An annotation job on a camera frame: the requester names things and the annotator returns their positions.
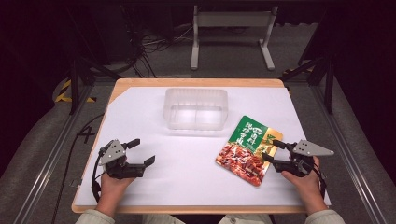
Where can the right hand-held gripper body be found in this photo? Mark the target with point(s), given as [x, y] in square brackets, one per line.
[308, 150]

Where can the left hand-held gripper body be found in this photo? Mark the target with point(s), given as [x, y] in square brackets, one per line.
[115, 153]

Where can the green and red snack packet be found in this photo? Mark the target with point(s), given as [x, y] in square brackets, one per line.
[246, 152]

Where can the person's left hand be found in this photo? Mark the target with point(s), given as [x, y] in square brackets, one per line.
[112, 188]

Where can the person's right hand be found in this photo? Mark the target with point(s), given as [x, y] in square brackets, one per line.
[306, 186]

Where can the white table mat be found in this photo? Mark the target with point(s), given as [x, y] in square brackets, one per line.
[186, 168]

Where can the clear plastic container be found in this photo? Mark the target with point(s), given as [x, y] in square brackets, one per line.
[195, 109]

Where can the black metal stand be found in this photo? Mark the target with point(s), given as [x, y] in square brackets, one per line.
[74, 81]
[325, 81]

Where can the yellow black hazard tape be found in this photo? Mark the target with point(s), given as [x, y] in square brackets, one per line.
[63, 91]

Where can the white metal stand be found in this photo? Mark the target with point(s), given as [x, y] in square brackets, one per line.
[233, 19]

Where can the aluminium floor rail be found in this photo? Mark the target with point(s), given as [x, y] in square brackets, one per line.
[348, 149]
[49, 161]

